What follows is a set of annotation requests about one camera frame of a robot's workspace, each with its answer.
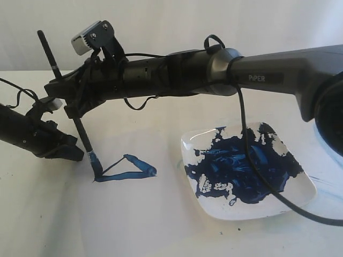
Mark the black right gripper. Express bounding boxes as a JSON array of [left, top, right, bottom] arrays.
[[44, 55, 172, 119]]

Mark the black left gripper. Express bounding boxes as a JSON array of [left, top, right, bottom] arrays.
[[25, 99, 84, 162]]

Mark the dark blue paintbrush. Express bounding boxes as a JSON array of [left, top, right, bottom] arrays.
[[37, 30, 102, 182]]

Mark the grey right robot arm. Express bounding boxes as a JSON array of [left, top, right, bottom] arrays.
[[45, 45, 342, 154]]

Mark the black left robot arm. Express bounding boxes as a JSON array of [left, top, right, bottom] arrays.
[[1, 97, 84, 161]]

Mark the white paper sheet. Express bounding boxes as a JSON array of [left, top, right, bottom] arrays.
[[75, 127, 206, 256]]

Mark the white square paint plate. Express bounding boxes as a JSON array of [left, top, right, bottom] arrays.
[[181, 122, 317, 221]]

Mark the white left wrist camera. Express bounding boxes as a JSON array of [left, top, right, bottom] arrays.
[[41, 97, 63, 112]]

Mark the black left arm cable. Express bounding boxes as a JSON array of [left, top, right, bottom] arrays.
[[0, 78, 43, 110]]

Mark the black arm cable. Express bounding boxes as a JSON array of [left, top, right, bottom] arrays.
[[0, 78, 43, 110], [91, 34, 343, 224]]

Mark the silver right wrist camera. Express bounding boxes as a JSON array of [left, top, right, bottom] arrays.
[[71, 20, 115, 56]]

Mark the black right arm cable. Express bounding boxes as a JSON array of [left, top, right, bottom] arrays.
[[91, 34, 343, 224]]

